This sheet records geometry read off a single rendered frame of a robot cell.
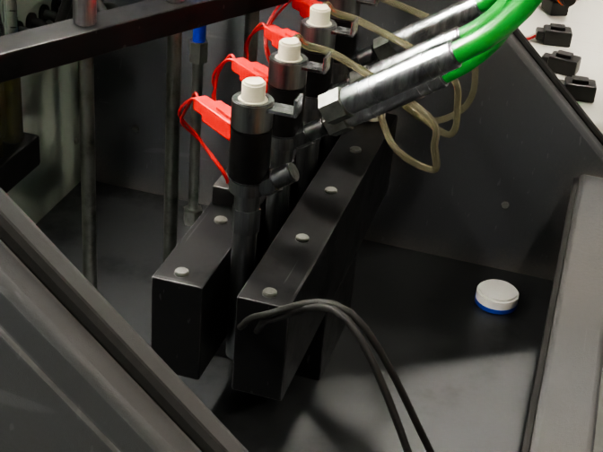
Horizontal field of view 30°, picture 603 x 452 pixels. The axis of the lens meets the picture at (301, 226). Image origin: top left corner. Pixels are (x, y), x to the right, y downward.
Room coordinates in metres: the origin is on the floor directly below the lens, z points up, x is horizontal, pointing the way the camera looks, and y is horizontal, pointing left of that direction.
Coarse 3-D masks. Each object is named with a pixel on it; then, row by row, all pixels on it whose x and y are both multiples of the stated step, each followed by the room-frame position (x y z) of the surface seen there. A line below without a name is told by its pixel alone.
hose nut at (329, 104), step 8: (336, 88) 0.67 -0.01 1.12; (320, 96) 0.67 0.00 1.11; (328, 96) 0.66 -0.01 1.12; (336, 96) 0.66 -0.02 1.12; (320, 104) 0.66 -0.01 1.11; (328, 104) 0.66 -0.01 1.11; (336, 104) 0.66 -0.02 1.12; (320, 112) 0.66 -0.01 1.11; (328, 112) 0.66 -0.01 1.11; (336, 112) 0.66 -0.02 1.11; (344, 112) 0.65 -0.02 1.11; (328, 120) 0.66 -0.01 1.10; (336, 120) 0.66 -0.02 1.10
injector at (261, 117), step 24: (240, 120) 0.67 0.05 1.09; (264, 120) 0.67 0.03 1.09; (240, 144) 0.67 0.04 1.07; (264, 144) 0.67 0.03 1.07; (240, 168) 0.67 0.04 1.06; (264, 168) 0.67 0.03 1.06; (288, 168) 0.67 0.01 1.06; (240, 192) 0.67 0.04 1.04; (264, 192) 0.67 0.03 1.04; (240, 216) 0.67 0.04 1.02; (240, 240) 0.67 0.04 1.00; (240, 264) 0.67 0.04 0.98; (240, 288) 0.67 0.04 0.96
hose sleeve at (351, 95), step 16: (432, 48) 0.65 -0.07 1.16; (448, 48) 0.64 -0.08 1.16; (400, 64) 0.65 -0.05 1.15; (416, 64) 0.65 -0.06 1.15; (432, 64) 0.64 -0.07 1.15; (448, 64) 0.64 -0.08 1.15; (368, 80) 0.66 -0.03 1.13; (384, 80) 0.65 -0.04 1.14; (400, 80) 0.65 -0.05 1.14; (416, 80) 0.65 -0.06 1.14; (432, 80) 0.65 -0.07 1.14; (352, 96) 0.65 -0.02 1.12; (368, 96) 0.65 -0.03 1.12; (384, 96) 0.65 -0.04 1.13; (352, 112) 0.66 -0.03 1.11
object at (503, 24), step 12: (516, 0) 0.64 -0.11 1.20; (528, 0) 0.63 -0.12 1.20; (540, 0) 0.63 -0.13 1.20; (504, 12) 0.64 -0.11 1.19; (516, 12) 0.63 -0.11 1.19; (528, 12) 0.63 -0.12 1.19; (492, 24) 0.64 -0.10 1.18; (504, 24) 0.63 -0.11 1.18; (516, 24) 0.63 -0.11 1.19; (468, 36) 0.64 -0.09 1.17; (480, 36) 0.64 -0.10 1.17; (492, 36) 0.64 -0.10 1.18; (504, 36) 0.64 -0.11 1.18; (456, 48) 0.64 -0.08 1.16; (468, 48) 0.64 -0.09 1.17; (480, 48) 0.64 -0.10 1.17
